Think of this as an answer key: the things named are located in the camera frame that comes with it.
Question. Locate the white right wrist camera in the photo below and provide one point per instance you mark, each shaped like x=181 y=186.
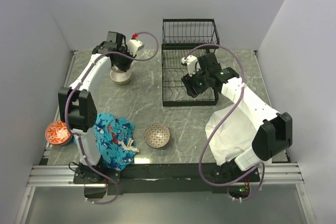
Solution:
x=191 y=62

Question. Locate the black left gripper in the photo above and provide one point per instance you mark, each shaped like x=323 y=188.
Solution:
x=125 y=67

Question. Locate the grey floral patterned bowl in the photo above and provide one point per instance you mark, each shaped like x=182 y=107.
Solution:
x=120 y=77

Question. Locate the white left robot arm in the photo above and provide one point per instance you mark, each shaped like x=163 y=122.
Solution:
x=78 y=110

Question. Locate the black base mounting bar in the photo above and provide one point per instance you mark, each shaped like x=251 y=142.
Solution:
x=160 y=178

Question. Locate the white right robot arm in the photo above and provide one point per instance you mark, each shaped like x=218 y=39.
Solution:
x=274 y=129

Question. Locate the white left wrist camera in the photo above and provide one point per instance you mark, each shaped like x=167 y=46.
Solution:
x=134 y=45

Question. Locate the blue shark print shorts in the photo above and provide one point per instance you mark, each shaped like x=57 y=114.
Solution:
x=114 y=140

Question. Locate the black wire dish rack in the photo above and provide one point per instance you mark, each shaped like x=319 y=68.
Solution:
x=179 y=37

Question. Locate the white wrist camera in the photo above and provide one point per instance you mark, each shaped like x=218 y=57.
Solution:
x=191 y=62
x=134 y=45

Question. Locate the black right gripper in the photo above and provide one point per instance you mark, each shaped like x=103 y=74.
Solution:
x=189 y=81

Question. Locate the orange floral patterned bowl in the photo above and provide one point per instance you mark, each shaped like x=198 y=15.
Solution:
x=57 y=133

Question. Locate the white cloth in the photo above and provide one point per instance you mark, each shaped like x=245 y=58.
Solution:
x=232 y=138

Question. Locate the red geometric patterned bowl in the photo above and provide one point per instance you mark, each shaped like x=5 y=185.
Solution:
x=157 y=136

